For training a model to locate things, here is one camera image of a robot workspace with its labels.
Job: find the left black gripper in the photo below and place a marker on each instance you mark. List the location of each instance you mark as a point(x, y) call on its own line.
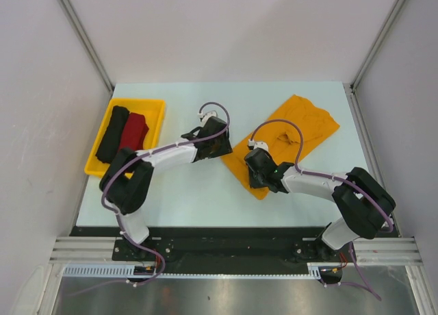
point(225, 148)

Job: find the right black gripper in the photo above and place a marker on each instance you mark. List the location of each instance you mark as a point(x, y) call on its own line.
point(253, 183)

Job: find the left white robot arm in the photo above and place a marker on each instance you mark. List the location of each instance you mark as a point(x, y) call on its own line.
point(126, 182)

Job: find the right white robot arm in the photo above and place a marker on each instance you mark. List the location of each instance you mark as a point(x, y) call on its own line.
point(364, 204)

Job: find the red rolled t shirt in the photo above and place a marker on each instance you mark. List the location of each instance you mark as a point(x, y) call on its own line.
point(134, 132)

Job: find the black rolled t shirt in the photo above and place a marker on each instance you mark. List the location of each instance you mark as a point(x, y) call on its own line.
point(110, 141)

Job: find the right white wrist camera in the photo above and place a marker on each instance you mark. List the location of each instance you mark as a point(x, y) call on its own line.
point(252, 144)

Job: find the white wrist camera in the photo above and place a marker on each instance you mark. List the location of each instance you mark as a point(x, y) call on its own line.
point(208, 114)
point(252, 144)

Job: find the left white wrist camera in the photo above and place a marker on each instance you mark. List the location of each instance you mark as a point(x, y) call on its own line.
point(208, 114)

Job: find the white slotted cable duct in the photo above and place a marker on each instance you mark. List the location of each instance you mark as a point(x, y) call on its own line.
point(117, 271)

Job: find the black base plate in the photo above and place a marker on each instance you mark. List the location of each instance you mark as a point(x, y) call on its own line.
point(232, 251)

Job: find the right aluminium frame post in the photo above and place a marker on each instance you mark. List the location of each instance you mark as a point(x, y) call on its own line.
point(382, 35)

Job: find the aluminium frame post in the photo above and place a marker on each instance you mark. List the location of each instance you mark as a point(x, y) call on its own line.
point(382, 35)
point(84, 39)

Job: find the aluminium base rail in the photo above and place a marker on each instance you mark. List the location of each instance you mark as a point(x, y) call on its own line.
point(377, 252)

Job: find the left aluminium frame post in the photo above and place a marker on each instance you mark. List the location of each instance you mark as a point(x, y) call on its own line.
point(84, 39)

